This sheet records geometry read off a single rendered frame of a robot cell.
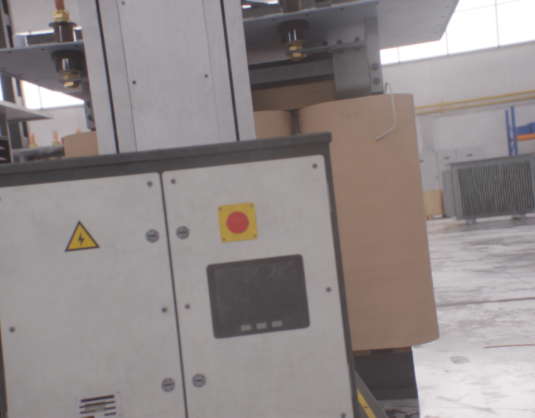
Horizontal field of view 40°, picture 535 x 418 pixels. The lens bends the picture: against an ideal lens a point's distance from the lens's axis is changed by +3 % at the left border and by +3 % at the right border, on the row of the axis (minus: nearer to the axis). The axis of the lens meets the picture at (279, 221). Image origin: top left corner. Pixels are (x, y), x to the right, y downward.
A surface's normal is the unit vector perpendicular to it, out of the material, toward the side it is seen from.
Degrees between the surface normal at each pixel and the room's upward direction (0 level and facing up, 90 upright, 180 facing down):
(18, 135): 90
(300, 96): 90
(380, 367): 90
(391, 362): 90
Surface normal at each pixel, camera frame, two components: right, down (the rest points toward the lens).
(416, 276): 0.49, -0.04
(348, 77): -0.12, 0.03
